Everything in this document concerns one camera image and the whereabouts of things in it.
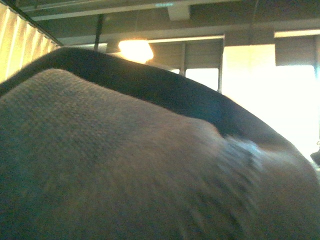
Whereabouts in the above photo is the dark navy cloth garment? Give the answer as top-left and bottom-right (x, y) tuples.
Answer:
(0, 47), (320, 240)

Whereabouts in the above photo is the bright ceiling lamp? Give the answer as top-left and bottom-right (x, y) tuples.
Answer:
(118, 39), (154, 64)

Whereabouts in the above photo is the beige pleated curtain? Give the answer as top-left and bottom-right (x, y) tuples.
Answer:
(0, 3), (60, 82)

